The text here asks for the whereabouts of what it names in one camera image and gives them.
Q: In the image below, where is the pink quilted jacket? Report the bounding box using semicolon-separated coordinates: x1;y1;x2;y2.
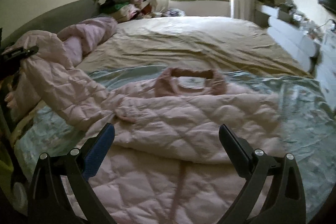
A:
14;31;284;223

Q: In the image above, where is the pile of clothes by headboard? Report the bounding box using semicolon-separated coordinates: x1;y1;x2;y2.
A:
99;0;154;23

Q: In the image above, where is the person's left hand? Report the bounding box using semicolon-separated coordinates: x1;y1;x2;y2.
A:
4;76;18;109

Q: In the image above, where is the grey upholstered headboard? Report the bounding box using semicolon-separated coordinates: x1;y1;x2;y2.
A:
1;0;100;50

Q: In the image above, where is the rolled pink duvet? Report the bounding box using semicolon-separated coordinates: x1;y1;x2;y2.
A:
57;16;118;67

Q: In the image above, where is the green floral bed sheet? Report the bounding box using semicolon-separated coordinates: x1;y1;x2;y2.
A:
14;71;335;221

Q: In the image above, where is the tan bed cover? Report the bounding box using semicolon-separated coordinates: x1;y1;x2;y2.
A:
78;16;311;78

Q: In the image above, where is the white rounded side cabinet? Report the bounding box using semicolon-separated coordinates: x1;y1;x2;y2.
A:
256;2;319;73

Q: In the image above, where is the clutter on cabinet top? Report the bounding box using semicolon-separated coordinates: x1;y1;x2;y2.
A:
257;0;335;42

